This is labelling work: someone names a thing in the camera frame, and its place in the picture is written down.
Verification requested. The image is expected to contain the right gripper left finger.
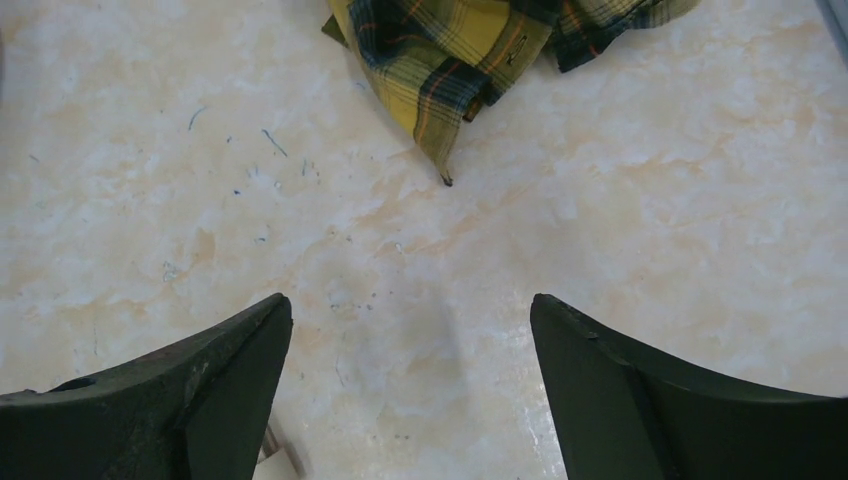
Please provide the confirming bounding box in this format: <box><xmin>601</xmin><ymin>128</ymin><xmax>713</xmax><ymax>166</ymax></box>
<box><xmin>1</xmin><ymin>293</ymin><xmax>293</xmax><ymax>479</ymax></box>

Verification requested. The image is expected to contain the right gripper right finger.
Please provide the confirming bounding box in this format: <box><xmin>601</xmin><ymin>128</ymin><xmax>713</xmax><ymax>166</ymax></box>
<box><xmin>530</xmin><ymin>294</ymin><xmax>847</xmax><ymax>479</ymax></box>

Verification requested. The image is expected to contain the yellow plaid cloth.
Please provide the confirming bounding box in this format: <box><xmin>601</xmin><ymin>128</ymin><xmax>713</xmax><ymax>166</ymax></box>
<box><xmin>322</xmin><ymin>0</ymin><xmax>697</xmax><ymax>186</ymax></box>

